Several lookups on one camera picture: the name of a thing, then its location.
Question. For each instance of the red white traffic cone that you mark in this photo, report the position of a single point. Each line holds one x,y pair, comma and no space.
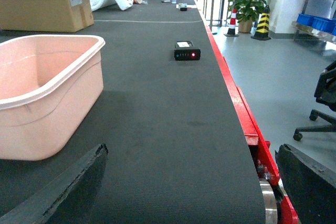
231,32

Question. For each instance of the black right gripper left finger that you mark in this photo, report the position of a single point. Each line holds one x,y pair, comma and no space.
69,198

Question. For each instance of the black battery pack device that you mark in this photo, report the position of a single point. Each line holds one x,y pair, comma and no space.
185,50

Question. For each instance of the black office chair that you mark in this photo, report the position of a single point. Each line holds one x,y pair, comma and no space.
324,94

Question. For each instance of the small black item far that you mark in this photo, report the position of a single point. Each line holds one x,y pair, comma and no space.
182,7

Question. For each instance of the small blue bin right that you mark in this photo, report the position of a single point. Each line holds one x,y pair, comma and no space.
319,23

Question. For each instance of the red metal frame table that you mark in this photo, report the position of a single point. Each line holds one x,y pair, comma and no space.
251,184

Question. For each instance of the pink plastic storage box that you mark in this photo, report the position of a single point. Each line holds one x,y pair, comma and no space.
48,85

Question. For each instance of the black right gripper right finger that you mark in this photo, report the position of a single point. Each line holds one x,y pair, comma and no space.
310,185

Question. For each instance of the yellow black traffic cone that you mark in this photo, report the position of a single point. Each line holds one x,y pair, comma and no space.
262,30

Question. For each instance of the cardboard box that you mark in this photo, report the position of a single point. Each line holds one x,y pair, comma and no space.
46,15

